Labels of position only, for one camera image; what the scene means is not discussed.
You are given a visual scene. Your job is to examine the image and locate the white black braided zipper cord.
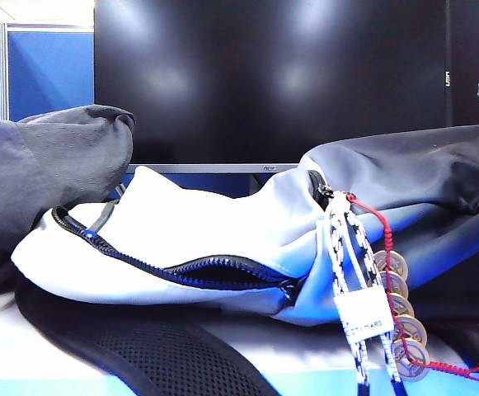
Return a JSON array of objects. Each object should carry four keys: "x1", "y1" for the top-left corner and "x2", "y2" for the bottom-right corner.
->
[{"x1": 323, "y1": 190, "x2": 409, "y2": 396}]

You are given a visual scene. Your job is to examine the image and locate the red braided charm cord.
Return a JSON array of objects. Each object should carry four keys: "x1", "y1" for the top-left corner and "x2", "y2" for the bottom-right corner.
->
[{"x1": 345, "y1": 192, "x2": 479, "y2": 387}]

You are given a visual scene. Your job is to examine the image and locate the large black computer monitor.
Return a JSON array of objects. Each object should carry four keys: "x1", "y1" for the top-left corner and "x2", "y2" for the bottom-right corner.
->
[{"x1": 93, "y1": 0, "x2": 450, "y2": 196}]

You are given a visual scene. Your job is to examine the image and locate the dark gray clothes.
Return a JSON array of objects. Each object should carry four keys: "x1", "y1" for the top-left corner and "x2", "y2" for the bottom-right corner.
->
[{"x1": 0, "y1": 103, "x2": 136, "y2": 302}]

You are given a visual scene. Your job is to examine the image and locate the aluminium partition post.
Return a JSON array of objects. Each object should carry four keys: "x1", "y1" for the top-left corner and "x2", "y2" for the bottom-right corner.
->
[{"x1": 0, "y1": 22, "x2": 10, "y2": 121}]

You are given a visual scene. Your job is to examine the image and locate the brass Chinese coin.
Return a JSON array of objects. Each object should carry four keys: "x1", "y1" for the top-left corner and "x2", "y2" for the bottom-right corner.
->
[
  {"x1": 387, "y1": 291, "x2": 416, "y2": 321},
  {"x1": 381, "y1": 270, "x2": 410, "y2": 299},
  {"x1": 373, "y1": 249, "x2": 406, "y2": 278},
  {"x1": 391, "y1": 313, "x2": 428, "y2": 347},
  {"x1": 391, "y1": 336, "x2": 433, "y2": 383}
]

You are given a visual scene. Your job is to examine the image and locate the white and black backpack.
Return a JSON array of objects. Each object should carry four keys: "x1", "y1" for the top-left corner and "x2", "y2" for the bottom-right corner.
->
[{"x1": 10, "y1": 123, "x2": 479, "y2": 396}]

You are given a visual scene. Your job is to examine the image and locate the black monitor with vertical logo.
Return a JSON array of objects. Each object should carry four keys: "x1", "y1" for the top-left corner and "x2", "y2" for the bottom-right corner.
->
[{"x1": 448, "y1": 0, "x2": 479, "y2": 127}]

